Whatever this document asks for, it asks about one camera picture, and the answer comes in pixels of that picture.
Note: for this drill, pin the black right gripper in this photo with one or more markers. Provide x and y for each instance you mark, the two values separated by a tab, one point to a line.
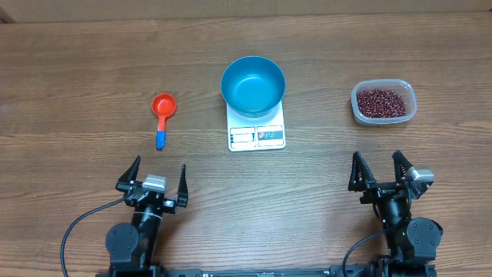
377	190

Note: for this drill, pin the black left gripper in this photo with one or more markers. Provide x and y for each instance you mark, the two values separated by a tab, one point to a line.
123	183

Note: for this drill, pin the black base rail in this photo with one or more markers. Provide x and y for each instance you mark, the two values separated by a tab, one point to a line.
265	272

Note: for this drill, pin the red adzuki beans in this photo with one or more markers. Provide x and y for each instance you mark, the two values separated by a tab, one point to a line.
379	103

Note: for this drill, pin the clear plastic container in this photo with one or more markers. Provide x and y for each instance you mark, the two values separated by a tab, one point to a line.
401	87

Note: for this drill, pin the red scoop blue handle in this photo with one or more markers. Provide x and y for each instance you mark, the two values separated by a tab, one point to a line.
164	106

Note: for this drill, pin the blue metal bowl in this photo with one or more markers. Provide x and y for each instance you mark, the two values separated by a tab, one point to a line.
253	86

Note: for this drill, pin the white digital kitchen scale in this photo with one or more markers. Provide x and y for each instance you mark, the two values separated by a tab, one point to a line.
247	134

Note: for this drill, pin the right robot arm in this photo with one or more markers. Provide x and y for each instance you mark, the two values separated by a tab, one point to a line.
411	242

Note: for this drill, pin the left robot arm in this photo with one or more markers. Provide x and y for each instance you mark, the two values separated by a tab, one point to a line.
131	246

